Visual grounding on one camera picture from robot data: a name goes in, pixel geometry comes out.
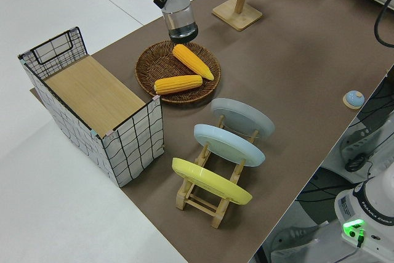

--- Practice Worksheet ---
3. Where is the white water bottle glass base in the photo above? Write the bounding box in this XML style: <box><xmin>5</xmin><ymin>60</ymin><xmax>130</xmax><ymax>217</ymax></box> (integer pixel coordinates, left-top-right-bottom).
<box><xmin>147</xmin><ymin>0</ymin><xmax>199</xmax><ymax>43</ymax></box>

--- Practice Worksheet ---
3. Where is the wooden mug stand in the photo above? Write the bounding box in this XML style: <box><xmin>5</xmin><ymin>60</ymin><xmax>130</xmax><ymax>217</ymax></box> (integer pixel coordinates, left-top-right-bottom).
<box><xmin>211</xmin><ymin>0</ymin><xmax>266</xmax><ymax>32</ymax></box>

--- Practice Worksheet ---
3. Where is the yellow corn cob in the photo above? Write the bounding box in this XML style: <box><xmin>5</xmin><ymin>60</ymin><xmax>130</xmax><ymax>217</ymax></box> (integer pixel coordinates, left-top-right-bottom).
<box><xmin>172</xmin><ymin>44</ymin><xmax>215</xmax><ymax>81</ymax></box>
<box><xmin>153</xmin><ymin>75</ymin><xmax>203</xmax><ymax>95</ymax></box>

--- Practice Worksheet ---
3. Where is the brown wicker basket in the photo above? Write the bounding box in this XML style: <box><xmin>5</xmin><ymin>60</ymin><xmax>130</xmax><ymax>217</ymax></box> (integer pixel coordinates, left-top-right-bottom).
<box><xmin>135</xmin><ymin>39</ymin><xmax>222</xmax><ymax>106</ymax></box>

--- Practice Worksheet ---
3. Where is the light wooden shelf insert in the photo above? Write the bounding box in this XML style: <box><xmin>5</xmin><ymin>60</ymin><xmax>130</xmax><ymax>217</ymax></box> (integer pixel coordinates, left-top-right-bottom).
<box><xmin>44</xmin><ymin>56</ymin><xmax>146</xmax><ymax>132</ymax></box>

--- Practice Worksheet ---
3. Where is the brown table mat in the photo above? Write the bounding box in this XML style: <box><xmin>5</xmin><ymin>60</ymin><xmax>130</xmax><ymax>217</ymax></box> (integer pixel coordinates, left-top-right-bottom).
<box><xmin>29</xmin><ymin>0</ymin><xmax>394</xmax><ymax>263</ymax></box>

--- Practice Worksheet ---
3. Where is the grey plate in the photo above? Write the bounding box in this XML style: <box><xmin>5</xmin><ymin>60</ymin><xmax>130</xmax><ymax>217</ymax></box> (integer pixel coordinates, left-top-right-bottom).
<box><xmin>211</xmin><ymin>97</ymin><xmax>275</xmax><ymax>140</ymax></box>

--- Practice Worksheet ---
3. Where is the light blue plate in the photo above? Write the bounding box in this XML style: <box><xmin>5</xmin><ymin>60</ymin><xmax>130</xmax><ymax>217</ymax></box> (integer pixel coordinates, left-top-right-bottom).
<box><xmin>193</xmin><ymin>124</ymin><xmax>266</xmax><ymax>168</ymax></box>

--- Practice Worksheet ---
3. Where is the yellow plate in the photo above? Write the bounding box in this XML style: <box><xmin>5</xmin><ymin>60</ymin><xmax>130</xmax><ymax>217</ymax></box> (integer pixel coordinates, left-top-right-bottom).
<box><xmin>171</xmin><ymin>157</ymin><xmax>253</xmax><ymax>205</ymax></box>

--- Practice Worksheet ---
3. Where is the blue service bell wooden base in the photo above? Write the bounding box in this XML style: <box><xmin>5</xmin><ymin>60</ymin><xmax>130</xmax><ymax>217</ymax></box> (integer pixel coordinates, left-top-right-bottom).
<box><xmin>343</xmin><ymin>90</ymin><xmax>366</xmax><ymax>110</ymax></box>

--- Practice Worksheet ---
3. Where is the wooden dish rack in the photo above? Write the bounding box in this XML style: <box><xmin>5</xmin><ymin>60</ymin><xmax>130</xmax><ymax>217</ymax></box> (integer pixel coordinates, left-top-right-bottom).
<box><xmin>175</xmin><ymin>114</ymin><xmax>260</xmax><ymax>229</ymax></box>

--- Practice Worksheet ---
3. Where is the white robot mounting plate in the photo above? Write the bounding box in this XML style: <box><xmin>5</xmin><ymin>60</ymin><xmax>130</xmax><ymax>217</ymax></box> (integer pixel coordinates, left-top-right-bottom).
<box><xmin>316</xmin><ymin>221</ymin><xmax>394</xmax><ymax>263</ymax></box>

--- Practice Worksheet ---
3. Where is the black wire basket white liner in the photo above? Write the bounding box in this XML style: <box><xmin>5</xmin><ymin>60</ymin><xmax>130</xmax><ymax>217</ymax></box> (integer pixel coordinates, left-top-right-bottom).
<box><xmin>17</xmin><ymin>25</ymin><xmax>166</xmax><ymax>188</ymax></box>

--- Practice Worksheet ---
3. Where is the black coiled cable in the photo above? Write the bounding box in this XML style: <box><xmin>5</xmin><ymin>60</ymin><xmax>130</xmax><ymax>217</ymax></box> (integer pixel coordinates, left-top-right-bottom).
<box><xmin>344</xmin><ymin>153</ymin><xmax>367</xmax><ymax>173</ymax></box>

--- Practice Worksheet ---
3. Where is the grey metal frame foot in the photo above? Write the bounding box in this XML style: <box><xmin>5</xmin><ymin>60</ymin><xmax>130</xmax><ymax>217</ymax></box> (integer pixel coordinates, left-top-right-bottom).
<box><xmin>255</xmin><ymin>222</ymin><xmax>321</xmax><ymax>263</ymax></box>

